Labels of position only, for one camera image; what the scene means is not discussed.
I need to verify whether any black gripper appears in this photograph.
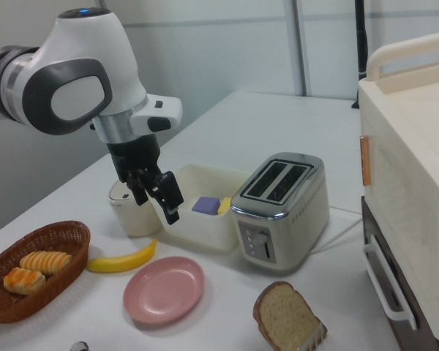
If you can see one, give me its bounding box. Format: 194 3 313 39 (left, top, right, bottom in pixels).
107 133 185 225

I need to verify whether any brown bread slice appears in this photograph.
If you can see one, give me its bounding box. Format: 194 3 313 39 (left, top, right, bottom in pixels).
253 280 329 351

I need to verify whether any cream and chrome toaster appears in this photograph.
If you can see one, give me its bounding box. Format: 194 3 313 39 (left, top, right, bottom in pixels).
230 152 331 275

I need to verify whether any ridged long bread roll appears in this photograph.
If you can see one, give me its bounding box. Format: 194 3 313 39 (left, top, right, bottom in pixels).
20 250 73 276

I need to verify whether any small white lidded bin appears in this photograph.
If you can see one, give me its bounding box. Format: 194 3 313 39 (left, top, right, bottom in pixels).
108 178 164 237

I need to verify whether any purple block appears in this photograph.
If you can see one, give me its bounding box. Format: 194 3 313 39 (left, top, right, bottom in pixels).
191 196 220 216

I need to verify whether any white plastic container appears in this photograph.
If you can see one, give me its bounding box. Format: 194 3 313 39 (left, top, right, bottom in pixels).
151 164 252 252

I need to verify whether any yellow banana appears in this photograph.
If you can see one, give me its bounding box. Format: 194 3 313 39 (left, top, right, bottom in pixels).
86 238 158 273

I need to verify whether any pink plate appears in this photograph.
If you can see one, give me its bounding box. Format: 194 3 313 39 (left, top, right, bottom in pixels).
123 256 206 325

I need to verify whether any brown wicker basket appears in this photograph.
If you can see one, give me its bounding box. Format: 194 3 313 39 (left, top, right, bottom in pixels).
0 220 91 324

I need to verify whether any square glazed pastry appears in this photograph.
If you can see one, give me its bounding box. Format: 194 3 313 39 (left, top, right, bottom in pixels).
3 267 46 296

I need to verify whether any dark wooden box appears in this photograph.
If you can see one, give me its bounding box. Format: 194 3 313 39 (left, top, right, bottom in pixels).
361 196 439 351

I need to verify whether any black pole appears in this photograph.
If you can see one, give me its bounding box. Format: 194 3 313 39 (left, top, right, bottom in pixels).
354 0 369 80

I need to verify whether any cream storage cabinet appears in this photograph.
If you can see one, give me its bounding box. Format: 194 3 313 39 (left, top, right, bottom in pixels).
358 31 439 351

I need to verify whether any white toaster power cord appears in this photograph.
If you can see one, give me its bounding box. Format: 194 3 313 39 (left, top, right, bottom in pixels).
312 204 364 254

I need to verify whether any copper cabinet side handle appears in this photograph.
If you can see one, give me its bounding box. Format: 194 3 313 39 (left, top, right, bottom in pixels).
359 135 372 187

